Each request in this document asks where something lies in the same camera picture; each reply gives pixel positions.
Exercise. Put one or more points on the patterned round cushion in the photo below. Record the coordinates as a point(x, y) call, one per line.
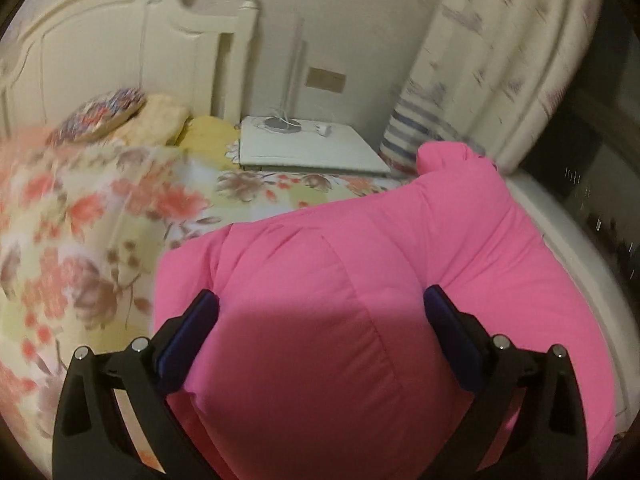
point(97, 115)

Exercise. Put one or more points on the floral quilt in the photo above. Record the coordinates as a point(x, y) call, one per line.
point(85, 220)

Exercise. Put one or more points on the grey desk lamp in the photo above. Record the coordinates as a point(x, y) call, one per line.
point(290, 100)

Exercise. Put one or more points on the beige wall socket plate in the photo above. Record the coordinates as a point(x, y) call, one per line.
point(326, 80)

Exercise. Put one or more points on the white bed frame edge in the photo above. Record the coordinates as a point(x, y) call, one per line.
point(575, 270)

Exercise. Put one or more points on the cream wooden headboard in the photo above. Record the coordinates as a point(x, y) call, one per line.
point(125, 45)

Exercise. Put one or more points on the white nightstand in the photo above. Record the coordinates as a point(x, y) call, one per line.
point(310, 147)

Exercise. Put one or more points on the cream pillow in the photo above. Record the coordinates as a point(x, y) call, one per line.
point(150, 120)

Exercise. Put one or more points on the pink pillow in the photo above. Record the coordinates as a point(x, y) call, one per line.
point(350, 280)

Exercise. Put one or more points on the striped printed curtain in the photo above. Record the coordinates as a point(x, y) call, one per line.
point(480, 65)

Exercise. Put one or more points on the floral bed sheet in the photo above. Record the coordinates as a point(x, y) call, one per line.
point(290, 190)

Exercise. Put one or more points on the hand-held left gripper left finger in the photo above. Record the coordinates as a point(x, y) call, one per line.
point(187, 330)

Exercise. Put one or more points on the yellow pillow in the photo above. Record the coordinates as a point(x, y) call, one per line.
point(210, 135)

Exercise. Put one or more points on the white charger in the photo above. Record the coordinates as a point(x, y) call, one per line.
point(324, 129)

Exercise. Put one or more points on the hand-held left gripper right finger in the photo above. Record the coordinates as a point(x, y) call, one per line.
point(450, 332)

